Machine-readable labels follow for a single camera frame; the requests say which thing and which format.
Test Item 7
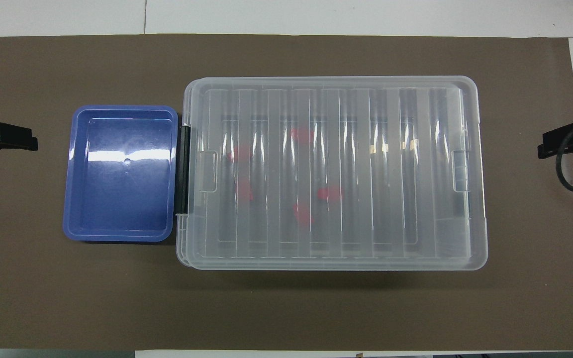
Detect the brown table mat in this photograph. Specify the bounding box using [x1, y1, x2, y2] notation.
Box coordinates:
[0, 34, 573, 352]

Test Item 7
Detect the clear ribbed plastic lid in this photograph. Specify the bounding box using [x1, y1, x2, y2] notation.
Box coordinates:
[185, 76, 489, 272]

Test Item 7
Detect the black box latch handle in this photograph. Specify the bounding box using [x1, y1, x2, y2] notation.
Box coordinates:
[176, 124, 191, 215]

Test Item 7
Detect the clear plastic storage box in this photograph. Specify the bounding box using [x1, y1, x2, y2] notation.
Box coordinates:
[176, 78, 472, 269]

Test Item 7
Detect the blue plastic tray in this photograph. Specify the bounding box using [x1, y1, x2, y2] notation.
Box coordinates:
[63, 105, 179, 243]

